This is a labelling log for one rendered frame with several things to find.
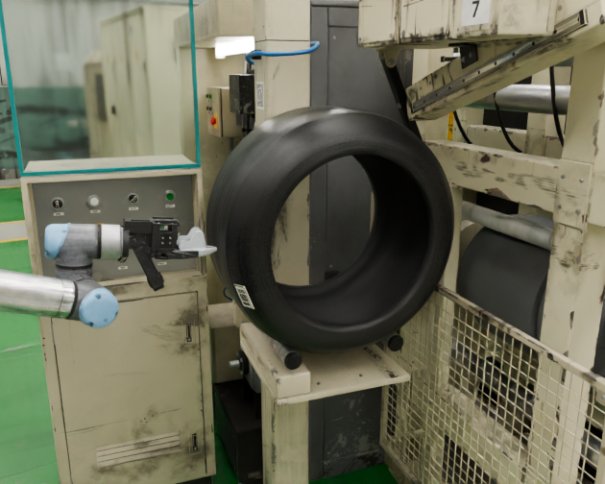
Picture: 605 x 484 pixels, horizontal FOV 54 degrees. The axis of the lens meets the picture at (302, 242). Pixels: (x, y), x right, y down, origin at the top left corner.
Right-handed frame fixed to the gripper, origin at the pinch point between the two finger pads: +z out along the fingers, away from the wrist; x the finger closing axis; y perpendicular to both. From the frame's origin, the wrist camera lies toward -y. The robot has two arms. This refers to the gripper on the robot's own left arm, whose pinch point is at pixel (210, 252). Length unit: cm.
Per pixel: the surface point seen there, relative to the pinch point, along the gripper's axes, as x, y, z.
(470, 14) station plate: -25, 56, 43
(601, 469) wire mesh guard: -58, -27, 67
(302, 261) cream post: 28.2, -10.9, 34.6
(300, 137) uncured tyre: -10.0, 28.4, 15.3
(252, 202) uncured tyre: -11.1, 14.2, 5.5
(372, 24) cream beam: 18, 57, 43
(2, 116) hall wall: 889, -39, -136
